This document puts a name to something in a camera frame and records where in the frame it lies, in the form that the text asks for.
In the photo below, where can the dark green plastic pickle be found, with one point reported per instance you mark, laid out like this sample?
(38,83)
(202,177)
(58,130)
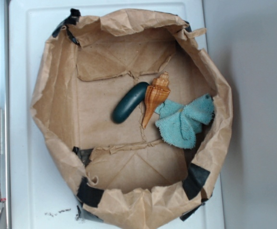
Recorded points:
(129,102)

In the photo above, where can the brown paper bag bin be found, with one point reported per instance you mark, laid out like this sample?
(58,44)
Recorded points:
(122,174)

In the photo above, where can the orange spiral seashell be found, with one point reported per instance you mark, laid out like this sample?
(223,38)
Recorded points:
(156,94)

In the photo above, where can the light blue terry cloth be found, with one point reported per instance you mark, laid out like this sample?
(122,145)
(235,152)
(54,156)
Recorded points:
(179,124)

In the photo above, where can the white plastic tray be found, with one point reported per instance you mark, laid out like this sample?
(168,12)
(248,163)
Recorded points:
(40,198)

